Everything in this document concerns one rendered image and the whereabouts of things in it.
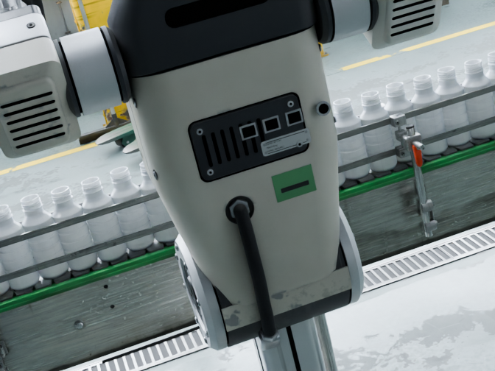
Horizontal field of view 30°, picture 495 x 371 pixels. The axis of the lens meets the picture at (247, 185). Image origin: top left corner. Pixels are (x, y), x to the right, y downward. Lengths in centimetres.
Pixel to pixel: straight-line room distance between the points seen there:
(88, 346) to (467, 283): 193
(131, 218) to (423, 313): 175
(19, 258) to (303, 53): 92
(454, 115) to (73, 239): 82
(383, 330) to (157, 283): 158
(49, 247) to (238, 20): 90
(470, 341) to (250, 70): 224
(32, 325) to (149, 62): 94
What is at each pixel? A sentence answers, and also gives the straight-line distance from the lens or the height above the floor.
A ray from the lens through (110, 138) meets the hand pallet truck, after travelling 592.
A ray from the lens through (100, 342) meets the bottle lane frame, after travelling 189.
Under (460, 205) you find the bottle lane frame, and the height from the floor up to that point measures 88.
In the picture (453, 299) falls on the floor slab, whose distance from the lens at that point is 343.
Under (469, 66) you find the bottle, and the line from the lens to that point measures 199.
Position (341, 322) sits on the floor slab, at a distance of 341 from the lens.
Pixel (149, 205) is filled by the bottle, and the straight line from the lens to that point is 183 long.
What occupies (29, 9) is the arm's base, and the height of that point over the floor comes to 159.
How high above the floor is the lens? 172
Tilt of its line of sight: 21 degrees down
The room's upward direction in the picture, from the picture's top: 14 degrees counter-clockwise
